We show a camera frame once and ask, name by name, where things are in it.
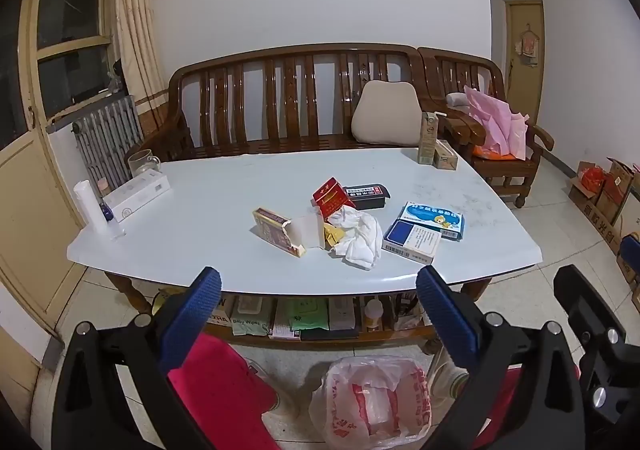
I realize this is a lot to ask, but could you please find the hanging door ornament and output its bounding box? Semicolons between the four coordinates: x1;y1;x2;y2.
519;23;541;67

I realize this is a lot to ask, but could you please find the small beige box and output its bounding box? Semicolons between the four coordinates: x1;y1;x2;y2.
433;139;459;170

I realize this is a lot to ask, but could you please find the wooden coffee table white top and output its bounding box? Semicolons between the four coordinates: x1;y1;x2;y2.
66;147;543;356

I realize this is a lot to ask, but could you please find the pale green wipes pack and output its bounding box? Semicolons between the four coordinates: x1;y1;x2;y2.
231;296;275;336

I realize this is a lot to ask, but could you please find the beige cushion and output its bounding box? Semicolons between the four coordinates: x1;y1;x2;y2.
351;80;422;147

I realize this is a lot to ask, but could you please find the tall beige drink carton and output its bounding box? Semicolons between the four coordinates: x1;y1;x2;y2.
418;111;439;166

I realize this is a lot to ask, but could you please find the green soft pack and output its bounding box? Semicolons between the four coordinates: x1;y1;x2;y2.
290;297;329;332

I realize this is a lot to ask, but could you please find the person's left cream slipper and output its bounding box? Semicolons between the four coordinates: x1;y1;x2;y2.
242;357;301;423

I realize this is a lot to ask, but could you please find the white pack red print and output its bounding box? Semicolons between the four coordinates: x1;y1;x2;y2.
272;297;301;340

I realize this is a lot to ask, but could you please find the black box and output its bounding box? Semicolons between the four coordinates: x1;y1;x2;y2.
344;183;392;211

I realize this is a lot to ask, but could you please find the white bottle yellow label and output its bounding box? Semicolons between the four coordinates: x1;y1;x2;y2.
364;297;383;332

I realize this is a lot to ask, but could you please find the person's right striped sock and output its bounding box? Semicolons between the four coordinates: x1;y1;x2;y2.
449;372;472;398

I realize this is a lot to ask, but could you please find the small yellow wrapper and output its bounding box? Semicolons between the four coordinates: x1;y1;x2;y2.
322;223;346;251

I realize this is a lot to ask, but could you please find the white tissue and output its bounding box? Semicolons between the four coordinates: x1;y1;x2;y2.
327;207;383;271

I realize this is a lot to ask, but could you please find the light blue pack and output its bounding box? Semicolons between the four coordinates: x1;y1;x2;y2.
398;201;464;242

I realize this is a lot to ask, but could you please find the gold pink box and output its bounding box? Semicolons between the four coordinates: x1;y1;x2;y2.
252;207;326;258

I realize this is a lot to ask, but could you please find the person's cream slipper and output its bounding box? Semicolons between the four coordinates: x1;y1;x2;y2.
242;357;301;423
430;355;471;403

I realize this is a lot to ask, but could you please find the yellow-green room door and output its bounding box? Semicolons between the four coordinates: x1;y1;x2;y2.
504;0;546;128

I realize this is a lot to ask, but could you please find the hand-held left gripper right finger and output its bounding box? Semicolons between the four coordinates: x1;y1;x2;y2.
416;266;588;450

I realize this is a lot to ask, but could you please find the person's right cream slipper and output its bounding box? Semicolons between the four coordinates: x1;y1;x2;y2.
430;355;471;403

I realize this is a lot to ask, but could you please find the long white box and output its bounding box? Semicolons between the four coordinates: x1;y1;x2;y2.
328;297;358;331

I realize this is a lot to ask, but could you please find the wooden sofa bench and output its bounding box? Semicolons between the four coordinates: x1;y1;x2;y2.
131;43;441;171

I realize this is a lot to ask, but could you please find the white box red lettering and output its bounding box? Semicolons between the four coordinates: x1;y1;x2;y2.
207;294;236;328

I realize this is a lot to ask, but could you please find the white flat carton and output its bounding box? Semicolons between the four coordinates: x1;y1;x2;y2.
102;169;172;223

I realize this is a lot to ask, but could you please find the pile of cardboard boxes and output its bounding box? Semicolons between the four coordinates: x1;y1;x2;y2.
567;156;640;311

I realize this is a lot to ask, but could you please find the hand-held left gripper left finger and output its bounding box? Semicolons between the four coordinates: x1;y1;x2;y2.
52;266;223;450

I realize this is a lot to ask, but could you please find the beige curtain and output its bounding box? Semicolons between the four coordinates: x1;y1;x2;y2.
112;0;168;141

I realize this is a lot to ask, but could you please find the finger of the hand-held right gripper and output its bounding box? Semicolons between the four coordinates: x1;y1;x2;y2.
553;264;640;433
619;234;640;281

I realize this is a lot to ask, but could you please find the orange cloth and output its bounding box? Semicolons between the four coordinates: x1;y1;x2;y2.
472;143;518;161

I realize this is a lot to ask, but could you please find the white plastic bag red print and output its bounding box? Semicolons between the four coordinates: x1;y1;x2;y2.
308;355;433;450

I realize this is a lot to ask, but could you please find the clear plastic container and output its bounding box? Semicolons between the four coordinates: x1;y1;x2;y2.
392;295;426;331

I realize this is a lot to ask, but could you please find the glass mug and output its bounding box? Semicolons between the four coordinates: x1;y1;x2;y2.
127;149;162;178

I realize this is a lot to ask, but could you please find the pink cloth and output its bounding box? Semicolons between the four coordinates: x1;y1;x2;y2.
462;85;530;161

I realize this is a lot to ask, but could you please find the wooden armchair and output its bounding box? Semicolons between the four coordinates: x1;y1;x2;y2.
417;47;556;208

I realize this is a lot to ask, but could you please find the grey radiator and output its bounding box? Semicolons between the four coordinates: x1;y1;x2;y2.
72;94;143;191

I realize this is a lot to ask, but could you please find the yellow black pack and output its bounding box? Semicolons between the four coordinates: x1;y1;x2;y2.
152;287;186;316

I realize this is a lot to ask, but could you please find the red cigarette box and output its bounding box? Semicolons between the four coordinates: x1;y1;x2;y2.
312;177;357;221

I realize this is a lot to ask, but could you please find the white cylindrical tube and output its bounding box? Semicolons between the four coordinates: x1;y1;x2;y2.
73;180;113;236

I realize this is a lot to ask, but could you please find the blue white medicine box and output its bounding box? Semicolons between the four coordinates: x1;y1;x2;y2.
381;219;443;265

